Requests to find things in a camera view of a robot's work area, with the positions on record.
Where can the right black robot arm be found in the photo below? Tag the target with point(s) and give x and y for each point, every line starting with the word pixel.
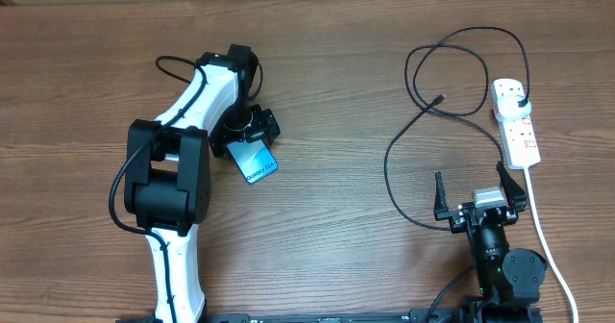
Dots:
pixel 509 279

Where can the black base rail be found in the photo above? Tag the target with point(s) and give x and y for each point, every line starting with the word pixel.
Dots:
pixel 413 316

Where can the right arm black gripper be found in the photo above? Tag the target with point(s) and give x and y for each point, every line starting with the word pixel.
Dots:
pixel 514 197

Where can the white charger plug adapter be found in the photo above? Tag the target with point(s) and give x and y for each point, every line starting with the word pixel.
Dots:
pixel 511 107

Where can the blue Samsung Galaxy smartphone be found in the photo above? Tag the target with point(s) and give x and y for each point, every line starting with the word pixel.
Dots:
pixel 253 159

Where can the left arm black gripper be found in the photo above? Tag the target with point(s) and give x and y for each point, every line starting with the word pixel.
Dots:
pixel 263 125

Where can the white power strip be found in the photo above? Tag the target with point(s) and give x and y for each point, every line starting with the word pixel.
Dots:
pixel 519 140

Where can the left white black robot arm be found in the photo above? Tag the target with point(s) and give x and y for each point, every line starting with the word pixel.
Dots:
pixel 166 174

